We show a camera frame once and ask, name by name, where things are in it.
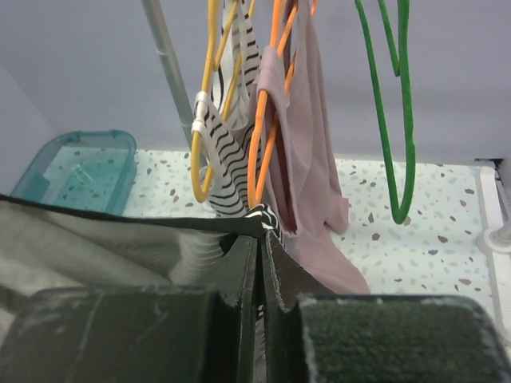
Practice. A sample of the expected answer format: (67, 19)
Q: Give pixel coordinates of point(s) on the white clothes rack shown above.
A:
(169, 62)

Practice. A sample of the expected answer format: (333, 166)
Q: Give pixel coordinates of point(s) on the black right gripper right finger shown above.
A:
(313, 335)

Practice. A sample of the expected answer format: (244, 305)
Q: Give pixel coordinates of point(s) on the teal transparent plastic bin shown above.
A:
(90, 171)

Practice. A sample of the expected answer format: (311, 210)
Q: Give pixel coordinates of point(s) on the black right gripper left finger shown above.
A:
(198, 333)

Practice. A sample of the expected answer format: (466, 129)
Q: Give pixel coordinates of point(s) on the yellow hanger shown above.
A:
(207, 119)

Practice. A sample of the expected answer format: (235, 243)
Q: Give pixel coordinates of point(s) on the pink tank top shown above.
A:
(302, 185)

